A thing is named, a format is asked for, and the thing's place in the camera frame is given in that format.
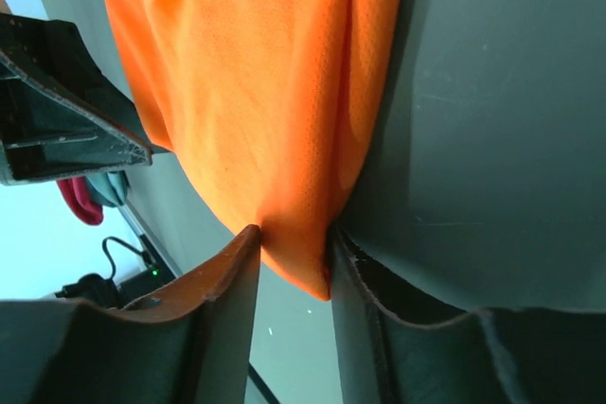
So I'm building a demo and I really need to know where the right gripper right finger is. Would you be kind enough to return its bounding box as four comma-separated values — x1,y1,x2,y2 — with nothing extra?
327,229,605,403

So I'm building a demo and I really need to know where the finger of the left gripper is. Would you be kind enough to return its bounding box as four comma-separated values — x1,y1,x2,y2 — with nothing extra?
1,14,152,185

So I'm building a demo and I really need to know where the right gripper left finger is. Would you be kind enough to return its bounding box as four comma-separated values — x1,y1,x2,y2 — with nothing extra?
1,225,261,403

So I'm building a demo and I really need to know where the orange t shirt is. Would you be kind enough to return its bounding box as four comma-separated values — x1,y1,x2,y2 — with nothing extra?
104,0,400,300

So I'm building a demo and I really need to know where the red folded t shirt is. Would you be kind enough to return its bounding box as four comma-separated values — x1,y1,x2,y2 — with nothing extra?
56,177,104,226

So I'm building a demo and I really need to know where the grey folded t shirt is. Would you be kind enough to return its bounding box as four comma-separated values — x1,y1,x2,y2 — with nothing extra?
85,171,129,208

